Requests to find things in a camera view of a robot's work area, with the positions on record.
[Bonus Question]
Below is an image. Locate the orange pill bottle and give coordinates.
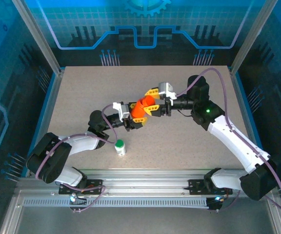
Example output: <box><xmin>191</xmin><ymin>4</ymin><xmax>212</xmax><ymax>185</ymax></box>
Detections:
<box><xmin>130</xmin><ymin>95</ymin><xmax>157</xmax><ymax>118</ymax></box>

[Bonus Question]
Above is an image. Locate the white pill bottle green cap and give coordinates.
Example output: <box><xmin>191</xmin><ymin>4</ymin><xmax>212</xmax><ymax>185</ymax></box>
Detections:
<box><xmin>114</xmin><ymin>139</ymin><xmax>127</xmax><ymax>156</ymax></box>

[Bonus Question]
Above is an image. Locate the small lit connector board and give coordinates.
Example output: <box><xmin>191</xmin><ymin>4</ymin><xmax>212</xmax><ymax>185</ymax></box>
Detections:
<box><xmin>206</xmin><ymin>195</ymin><xmax>225</xmax><ymax>212</ymax></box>
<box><xmin>69</xmin><ymin>194</ymin><xmax>88</xmax><ymax>205</ymax></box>

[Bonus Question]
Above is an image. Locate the grey metal front shelf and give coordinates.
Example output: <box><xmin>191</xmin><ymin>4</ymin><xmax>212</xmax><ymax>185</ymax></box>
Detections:
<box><xmin>0</xmin><ymin>190</ymin><xmax>281</xmax><ymax>234</ymax></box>

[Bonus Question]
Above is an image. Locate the aluminium side rail blue edge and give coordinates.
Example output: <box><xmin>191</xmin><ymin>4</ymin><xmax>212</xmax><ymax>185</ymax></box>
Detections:
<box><xmin>228</xmin><ymin>67</ymin><xmax>273</xmax><ymax>178</ymax></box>
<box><xmin>20</xmin><ymin>67</ymin><xmax>65</xmax><ymax>178</ymax></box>

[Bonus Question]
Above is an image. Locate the aluminium front rail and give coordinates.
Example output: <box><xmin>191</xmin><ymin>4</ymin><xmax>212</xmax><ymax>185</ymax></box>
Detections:
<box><xmin>16</xmin><ymin>169</ymin><xmax>277</xmax><ymax>195</ymax></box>

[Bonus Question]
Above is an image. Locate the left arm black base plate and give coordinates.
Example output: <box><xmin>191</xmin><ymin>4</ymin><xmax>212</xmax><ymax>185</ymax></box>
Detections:
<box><xmin>59</xmin><ymin>179</ymin><xmax>104</xmax><ymax>195</ymax></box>

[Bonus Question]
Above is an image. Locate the aluminium frame post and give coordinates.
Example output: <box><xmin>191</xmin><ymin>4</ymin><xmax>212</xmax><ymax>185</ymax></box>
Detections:
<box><xmin>229</xmin><ymin>0</ymin><xmax>270</xmax><ymax>75</ymax></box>
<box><xmin>11</xmin><ymin>0</ymin><xmax>65</xmax><ymax>75</ymax></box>

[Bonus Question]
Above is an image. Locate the slotted grey cable duct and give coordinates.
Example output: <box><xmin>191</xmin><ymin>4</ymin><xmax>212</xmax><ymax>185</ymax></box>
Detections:
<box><xmin>22</xmin><ymin>197</ymin><xmax>211</xmax><ymax>208</ymax></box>

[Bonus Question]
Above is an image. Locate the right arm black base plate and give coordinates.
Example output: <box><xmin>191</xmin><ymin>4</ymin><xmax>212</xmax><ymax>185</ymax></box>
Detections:
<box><xmin>188</xmin><ymin>179</ymin><xmax>233</xmax><ymax>195</ymax></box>

